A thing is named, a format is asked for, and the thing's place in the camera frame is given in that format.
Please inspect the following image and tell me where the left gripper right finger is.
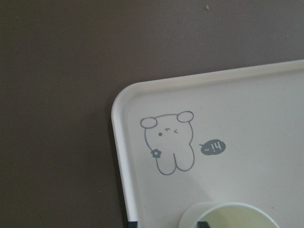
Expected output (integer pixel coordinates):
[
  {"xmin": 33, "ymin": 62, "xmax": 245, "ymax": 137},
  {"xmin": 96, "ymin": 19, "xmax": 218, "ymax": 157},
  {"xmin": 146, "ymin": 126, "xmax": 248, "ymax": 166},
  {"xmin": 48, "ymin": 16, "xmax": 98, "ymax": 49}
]
[{"xmin": 197, "ymin": 221, "xmax": 209, "ymax": 228}]

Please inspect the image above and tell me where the white tray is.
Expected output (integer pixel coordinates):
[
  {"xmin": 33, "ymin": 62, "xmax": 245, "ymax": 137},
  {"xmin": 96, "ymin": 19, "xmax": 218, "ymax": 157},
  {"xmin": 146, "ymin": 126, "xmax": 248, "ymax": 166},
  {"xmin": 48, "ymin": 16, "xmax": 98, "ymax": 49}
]
[{"xmin": 111, "ymin": 60, "xmax": 304, "ymax": 228}]

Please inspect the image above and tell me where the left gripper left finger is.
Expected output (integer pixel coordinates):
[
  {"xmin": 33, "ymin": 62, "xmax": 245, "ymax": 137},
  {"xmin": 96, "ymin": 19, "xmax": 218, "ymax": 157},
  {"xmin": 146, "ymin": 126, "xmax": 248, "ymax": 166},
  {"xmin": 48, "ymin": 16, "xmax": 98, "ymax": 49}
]
[{"xmin": 127, "ymin": 221, "xmax": 138, "ymax": 228}]

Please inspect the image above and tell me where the cream white cup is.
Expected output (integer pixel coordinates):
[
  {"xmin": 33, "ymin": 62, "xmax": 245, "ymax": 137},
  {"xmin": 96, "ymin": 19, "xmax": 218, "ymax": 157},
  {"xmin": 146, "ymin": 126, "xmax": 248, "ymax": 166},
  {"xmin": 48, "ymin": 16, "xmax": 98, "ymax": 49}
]
[{"xmin": 178, "ymin": 202, "xmax": 279, "ymax": 228}]

